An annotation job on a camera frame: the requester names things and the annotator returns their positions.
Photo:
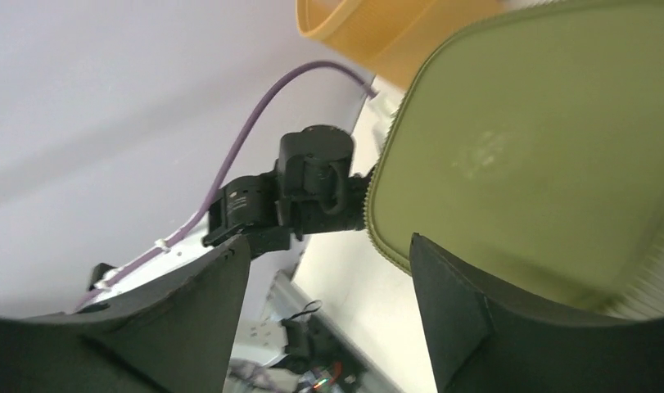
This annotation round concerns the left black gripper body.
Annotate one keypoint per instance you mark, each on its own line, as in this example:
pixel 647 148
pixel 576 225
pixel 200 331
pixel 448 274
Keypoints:
pixel 317 193

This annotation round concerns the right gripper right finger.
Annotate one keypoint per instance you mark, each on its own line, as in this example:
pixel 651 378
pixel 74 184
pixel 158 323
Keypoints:
pixel 486 335

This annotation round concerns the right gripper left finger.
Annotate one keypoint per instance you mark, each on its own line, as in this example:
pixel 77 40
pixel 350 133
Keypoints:
pixel 172 334

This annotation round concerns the green mesh waste bin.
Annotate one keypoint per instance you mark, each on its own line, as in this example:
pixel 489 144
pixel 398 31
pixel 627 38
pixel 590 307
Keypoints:
pixel 531 146

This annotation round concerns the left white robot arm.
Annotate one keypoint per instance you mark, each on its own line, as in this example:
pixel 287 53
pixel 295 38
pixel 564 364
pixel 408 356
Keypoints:
pixel 246 206

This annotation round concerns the yellow mesh waste bin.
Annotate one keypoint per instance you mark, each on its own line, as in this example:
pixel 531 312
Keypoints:
pixel 391 38

